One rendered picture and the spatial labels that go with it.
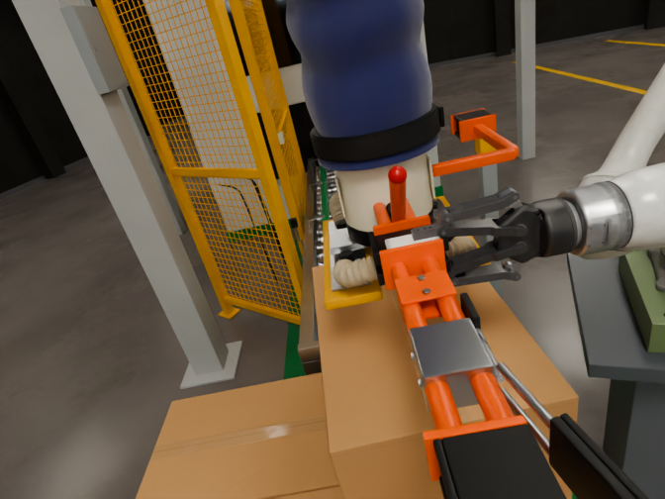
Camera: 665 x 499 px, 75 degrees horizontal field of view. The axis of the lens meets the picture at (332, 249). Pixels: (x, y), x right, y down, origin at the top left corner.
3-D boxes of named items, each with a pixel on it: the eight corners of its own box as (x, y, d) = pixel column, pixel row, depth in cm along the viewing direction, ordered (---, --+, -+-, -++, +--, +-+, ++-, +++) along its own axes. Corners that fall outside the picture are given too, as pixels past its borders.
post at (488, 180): (486, 328, 221) (474, 136, 175) (500, 326, 221) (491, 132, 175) (491, 337, 215) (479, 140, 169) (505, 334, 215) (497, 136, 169)
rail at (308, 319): (313, 180, 360) (307, 158, 352) (319, 179, 360) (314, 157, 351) (311, 387, 156) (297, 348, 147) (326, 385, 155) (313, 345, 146)
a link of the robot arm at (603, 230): (628, 261, 55) (580, 270, 55) (588, 231, 63) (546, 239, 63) (635, 195, 51) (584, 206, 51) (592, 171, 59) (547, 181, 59)
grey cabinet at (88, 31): (119, 88, 184) (85, 9, 170) (131, 85, 184) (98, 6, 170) (98, 95, 166) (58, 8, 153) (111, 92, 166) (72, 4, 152)
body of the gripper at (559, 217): (583, 205, 52) (505, 222, 53) (579, 265, 56) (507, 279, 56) (552, 184, 59) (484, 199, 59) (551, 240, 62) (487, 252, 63)
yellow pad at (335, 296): (324, 228, 104) (319, 209, 102) (365, 219, 103) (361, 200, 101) (326, 311, 74) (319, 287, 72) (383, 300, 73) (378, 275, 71)
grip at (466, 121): (451, 135, 112) (449, 115, 109) (485, 127, 111) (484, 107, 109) (460, 143, 104) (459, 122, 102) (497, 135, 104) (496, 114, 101)
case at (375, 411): (340, 371, 140) (311, 266, 121) (462, 344, 139) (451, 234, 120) (372, 583, 86) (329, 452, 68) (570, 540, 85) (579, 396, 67)
